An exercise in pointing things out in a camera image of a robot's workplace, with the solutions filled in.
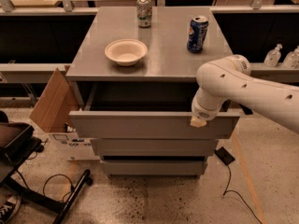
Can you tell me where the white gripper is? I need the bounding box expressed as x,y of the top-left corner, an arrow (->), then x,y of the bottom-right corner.
191,89 -> 226,128

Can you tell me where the grey top drawer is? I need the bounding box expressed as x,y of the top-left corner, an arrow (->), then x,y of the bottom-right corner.
70,81 -> 239,139

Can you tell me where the grey drawer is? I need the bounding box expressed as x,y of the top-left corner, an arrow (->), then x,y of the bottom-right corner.
70,81 -> 239,139
91,139 -> 219,158
100,160 -> 207,176

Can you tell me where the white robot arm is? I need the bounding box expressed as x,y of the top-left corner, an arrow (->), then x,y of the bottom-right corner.
192,55 -> 299,133

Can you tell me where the grey drawer cabinet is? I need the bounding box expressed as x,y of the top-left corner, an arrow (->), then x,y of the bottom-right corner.
65,6 -> 241,177

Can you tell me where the grey bottom drawer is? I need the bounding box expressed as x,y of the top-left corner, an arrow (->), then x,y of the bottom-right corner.
100,160 -> 207,176

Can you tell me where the grey middle drawer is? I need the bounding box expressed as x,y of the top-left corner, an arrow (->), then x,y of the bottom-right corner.
91,139 -> 219,158

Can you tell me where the black power adapter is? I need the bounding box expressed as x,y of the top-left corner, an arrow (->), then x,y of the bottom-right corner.
215,147 -> 235,165

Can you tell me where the blue pepsi can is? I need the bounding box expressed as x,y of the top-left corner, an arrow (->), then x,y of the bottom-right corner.
187,15 -> 208,53

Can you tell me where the white paper bowl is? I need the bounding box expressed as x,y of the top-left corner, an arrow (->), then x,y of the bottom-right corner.
105,39 -> 148,66

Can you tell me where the clear sanitizer bottle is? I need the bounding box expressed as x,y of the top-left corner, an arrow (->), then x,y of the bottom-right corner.
263,44 -> 282,67
282,46 -> 299,69

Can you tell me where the green white soda can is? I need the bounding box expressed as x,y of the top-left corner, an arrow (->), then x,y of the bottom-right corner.
136,0 -> 152,28

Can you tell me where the brown cardboard box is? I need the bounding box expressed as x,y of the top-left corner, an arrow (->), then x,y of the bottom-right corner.
29,64 -> 101,161

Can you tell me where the black white sneaker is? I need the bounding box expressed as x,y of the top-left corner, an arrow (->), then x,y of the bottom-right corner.
0,195 -> 21,224

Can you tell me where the black floor cable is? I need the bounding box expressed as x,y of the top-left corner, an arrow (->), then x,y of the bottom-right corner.
221,164 -> 264,224

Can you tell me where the black looped cable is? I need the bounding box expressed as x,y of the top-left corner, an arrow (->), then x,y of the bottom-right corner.
42,173 -> 76,203

